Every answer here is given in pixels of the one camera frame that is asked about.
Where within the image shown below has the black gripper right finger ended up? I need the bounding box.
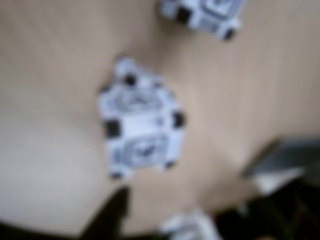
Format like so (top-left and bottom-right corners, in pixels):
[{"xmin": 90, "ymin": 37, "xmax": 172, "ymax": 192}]
[{"xmin": 216, "ymin": 136, "xmax": 320, "ymax": 240}]

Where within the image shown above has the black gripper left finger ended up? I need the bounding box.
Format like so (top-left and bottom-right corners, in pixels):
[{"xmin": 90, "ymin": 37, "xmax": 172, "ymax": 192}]
[{"xmin": 62, "ymin": 186, "xmax": 133, "ymax": 240}]

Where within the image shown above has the white cube with N-diamond symbol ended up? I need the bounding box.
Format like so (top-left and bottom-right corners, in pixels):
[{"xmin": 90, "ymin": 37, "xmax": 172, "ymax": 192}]
[{"xmin": 97, "ymin": 79, "xmax": 189, "ymax": 181}]

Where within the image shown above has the white cube with double-diamond symbol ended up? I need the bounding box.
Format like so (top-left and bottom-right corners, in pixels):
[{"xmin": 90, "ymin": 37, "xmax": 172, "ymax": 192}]
[{"xmin": 159, "ymin": 0, "xmax": 245, "ymax": 43}]

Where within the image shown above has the white red servo cable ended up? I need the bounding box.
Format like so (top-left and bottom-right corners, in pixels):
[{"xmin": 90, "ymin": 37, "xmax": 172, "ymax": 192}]
[{"xmin": 158, "ymin": 208, "xmax": 220, "ymax": 240}]

